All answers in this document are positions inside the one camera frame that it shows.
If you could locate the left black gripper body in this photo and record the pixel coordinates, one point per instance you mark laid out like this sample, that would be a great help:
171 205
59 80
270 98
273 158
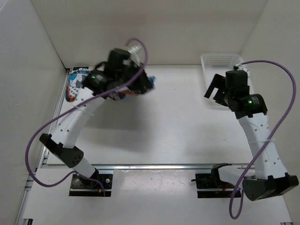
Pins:
131 71

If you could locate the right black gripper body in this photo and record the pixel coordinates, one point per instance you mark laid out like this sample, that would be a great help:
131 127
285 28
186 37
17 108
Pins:
222 97

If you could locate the colourful patterned shorts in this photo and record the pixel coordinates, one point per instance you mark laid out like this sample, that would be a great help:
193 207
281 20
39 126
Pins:
75 79

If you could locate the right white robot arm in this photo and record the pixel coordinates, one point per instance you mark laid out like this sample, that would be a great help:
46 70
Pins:
271 177

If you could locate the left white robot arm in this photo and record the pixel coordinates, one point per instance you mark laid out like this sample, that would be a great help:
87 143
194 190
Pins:
61 141

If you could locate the white plastic basket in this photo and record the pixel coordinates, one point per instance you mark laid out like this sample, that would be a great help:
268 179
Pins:
217 63

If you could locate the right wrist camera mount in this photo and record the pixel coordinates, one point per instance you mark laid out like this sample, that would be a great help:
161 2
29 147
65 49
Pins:
241 67

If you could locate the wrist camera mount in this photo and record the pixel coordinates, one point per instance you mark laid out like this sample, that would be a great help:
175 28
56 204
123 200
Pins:
132 56
241 67

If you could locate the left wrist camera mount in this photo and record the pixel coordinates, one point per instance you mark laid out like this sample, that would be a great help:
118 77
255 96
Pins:
132 56

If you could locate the aluminium frame rail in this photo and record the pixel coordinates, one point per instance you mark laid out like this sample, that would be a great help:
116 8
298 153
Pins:
144 166

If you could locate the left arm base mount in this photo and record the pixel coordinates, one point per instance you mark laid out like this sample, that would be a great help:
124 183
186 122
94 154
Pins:
87 188

